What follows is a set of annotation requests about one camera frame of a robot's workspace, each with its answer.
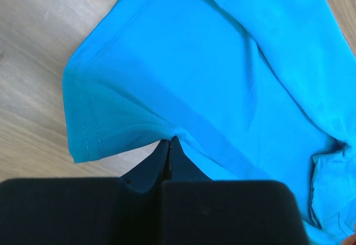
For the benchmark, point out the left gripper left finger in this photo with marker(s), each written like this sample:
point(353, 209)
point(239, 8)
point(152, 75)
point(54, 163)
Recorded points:
point(92, 210)

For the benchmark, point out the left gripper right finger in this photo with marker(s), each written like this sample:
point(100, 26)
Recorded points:
point(197, 210)

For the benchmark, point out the teal t shirt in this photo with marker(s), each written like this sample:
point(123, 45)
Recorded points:
point(253, 89)

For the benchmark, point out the red plastic bin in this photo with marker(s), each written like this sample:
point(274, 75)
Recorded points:
point(351, 240)

